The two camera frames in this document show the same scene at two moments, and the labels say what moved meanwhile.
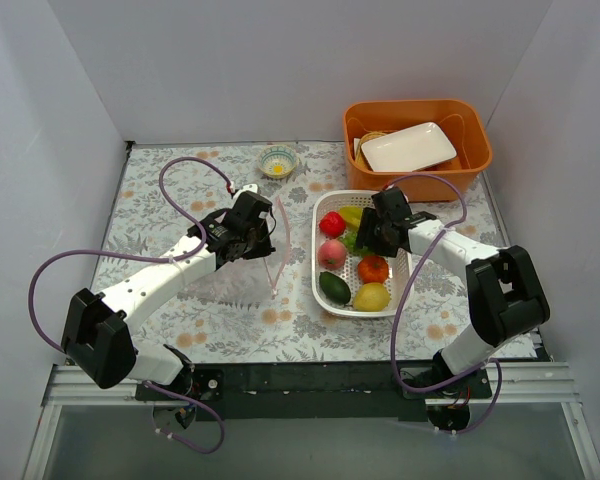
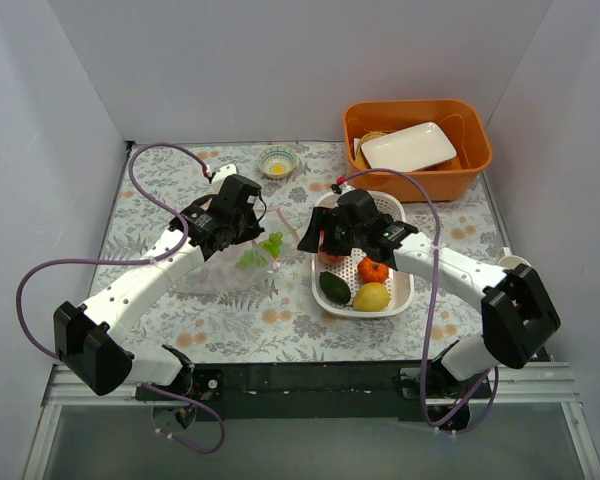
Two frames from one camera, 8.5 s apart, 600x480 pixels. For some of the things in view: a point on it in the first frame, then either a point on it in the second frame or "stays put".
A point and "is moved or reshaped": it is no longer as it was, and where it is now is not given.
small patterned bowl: x=278 y=160 stays put
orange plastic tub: x=434 y=149 stays put
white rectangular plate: x=408 y=149 stays put
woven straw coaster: x=360 y=155 stays put
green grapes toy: x=350 y=245 is moved or reshaped
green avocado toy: x=334 y=287 stays put
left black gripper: x=259 y=245 → x=237 y=230
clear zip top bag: x=251 y=281 is moved or reshaped
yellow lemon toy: x=372 y=297 stays put
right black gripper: x=372 y=235 → x=325 y=233
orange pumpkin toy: x=373 y=269 stays put
